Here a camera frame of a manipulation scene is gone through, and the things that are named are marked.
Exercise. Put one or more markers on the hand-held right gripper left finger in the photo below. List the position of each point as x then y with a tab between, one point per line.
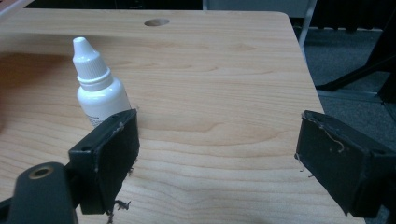
106	161

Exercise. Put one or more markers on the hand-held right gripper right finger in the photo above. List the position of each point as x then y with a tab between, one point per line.
336	161

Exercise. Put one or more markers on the white dropper bottle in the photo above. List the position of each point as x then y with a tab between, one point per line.
99	90

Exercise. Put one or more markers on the black stand leg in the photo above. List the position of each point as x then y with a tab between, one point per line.
358	73

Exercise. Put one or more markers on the white metal table leg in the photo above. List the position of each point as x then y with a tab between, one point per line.
306	23

